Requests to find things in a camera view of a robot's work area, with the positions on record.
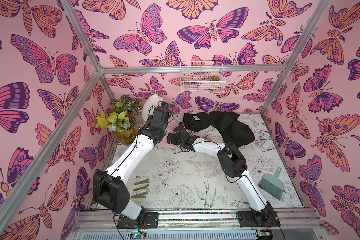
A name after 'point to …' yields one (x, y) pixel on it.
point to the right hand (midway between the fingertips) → (172, 136)
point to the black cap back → (220, 119)
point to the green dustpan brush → (272, 185)
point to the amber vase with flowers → (120, 119)
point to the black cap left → (197, 122)
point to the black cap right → (237, 133)
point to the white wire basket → (201, 77)
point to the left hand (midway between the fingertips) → (156, 117)
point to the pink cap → (170, 126)
